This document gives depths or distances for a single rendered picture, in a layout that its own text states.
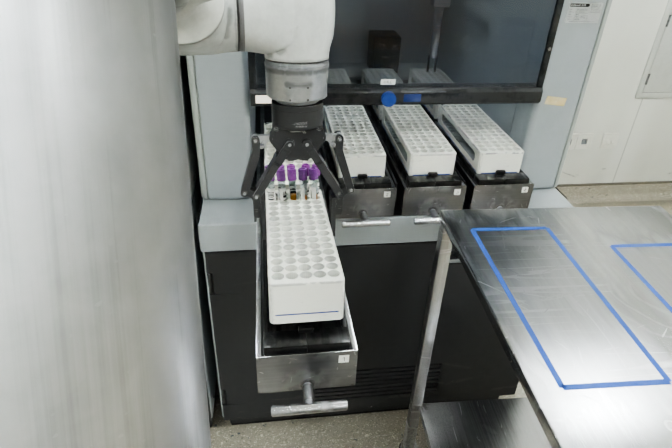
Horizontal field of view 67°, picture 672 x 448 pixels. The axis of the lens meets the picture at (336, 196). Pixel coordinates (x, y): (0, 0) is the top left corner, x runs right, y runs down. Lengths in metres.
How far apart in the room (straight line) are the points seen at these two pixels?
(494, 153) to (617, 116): 1.71
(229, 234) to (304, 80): 0.48
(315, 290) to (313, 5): 0.36
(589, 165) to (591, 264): 1.94
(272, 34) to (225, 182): 0.51
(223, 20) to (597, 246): 0.71
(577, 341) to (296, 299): 0.38
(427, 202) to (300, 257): 0.45
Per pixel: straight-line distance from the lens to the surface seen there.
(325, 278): 0.67
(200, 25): 0.64
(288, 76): 0.70
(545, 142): 1.25
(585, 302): 0.86
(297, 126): 0.72
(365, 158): 1.06
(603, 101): 2.73
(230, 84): 1.04
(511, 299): 0.81
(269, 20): 0.68
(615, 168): 2.96
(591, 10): 1.19
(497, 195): 1.15
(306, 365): 0.72
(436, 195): 1.10
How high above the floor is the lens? 1.33
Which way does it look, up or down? 31 degrees down
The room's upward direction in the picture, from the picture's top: 2 degrees clockwise
